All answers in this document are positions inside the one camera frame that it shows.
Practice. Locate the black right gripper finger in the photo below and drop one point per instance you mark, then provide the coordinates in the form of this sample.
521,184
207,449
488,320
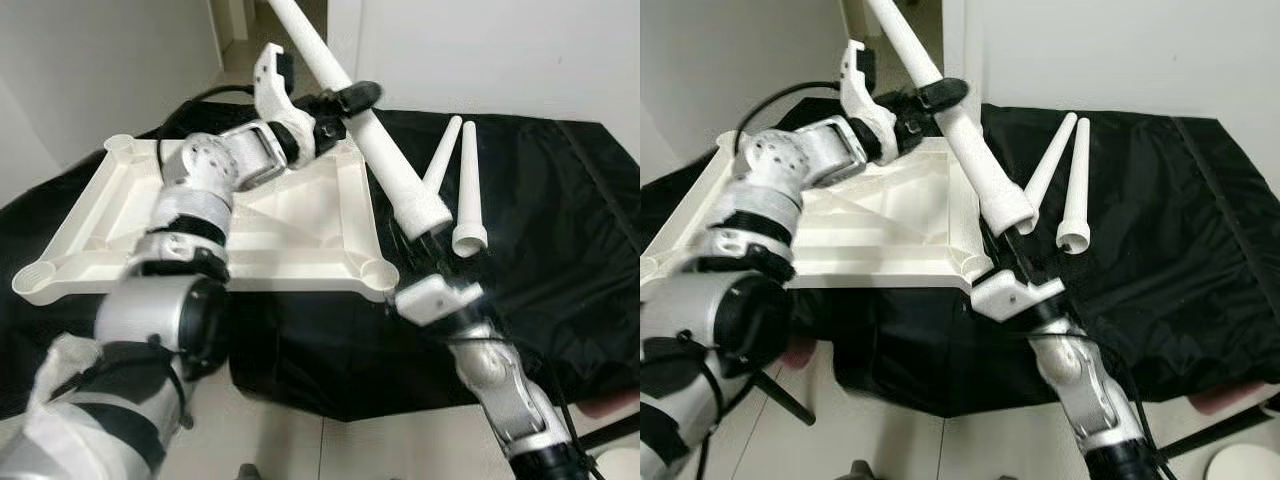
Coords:
410,245
437,247
1000,247
1029,249

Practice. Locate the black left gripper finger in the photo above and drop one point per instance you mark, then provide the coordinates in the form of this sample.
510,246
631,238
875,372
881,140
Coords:
360,96
945,94

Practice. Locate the white plastic table leg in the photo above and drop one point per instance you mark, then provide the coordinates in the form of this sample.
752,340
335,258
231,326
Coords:
469,190
1055,155
985,165
392,165
1077,190
445,155

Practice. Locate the white plastic table top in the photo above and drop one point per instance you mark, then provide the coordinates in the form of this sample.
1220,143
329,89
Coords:
290,220
900,220

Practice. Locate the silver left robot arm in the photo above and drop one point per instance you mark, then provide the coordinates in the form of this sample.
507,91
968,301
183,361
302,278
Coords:
190,180
790,160

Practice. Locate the black cloth table cover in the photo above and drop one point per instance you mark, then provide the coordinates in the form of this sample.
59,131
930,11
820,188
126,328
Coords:
1160,300
540,300

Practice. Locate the grey robot foot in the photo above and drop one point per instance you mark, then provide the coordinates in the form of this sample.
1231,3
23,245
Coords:
252,472
864,471

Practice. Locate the white round base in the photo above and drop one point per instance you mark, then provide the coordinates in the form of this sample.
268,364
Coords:
620,468
1245,465

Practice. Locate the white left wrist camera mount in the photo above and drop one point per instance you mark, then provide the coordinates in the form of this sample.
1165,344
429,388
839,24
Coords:
272,100
856,90

